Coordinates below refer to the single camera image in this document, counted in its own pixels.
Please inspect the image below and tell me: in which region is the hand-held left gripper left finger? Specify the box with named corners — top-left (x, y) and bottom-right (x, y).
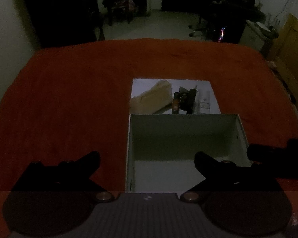
top-left (14, 151), bottom-right (115, 203)

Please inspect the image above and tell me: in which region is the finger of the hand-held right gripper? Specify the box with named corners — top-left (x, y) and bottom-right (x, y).
top-left (247, 139), bottom-right (298, 179)

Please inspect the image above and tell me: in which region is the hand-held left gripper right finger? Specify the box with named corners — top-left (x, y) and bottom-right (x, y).
top-left (180, 151), bottom-right (286, 202)

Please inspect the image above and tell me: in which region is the white cardboard box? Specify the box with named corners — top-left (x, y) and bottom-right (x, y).
top-left (125, 113), bottom-right (252, 194)

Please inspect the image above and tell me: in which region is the white tube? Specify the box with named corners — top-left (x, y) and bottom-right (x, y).
top-left (197, 89), bottom-right (212, 114)

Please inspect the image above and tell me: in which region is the beige wedge block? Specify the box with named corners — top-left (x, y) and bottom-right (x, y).
top-left (130, 80), bottom-right (173, 114)

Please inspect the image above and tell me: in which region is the white box lid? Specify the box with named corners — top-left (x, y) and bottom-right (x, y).
top-left (130, 78), bottom-right (222, 116)

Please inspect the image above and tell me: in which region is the orange cloth covered desktop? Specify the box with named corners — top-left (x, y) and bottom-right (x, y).
top-left (0, 38), bottom-right (298, 238)

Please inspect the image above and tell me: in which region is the yellow wooden panel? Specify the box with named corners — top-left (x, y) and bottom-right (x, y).
top-left (267, 13), bottom-right (298, 111)

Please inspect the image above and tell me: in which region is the white low cabinet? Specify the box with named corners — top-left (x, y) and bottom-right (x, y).
top-left (239, 20), bottom-right (280, 53)

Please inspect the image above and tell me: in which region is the computer tower with coloured lights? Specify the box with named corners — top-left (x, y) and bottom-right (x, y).
top-left (217, 20), bottom-right (246, 44)

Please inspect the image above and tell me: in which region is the black office chair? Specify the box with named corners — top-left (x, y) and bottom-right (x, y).
top-left (189, 0), bottom-right (241, 39)

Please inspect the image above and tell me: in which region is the dark cabinet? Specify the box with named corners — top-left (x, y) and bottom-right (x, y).
top-left (19, 0), bottom-right (101, 48)

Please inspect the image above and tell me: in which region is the white fireplace surround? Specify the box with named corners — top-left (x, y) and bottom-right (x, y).
top-left (127, 0), bottom-right (152, 17)

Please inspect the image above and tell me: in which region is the brown handled tool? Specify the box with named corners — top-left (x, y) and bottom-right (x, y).
top-left (172, 92), bottom-right (181, 115)

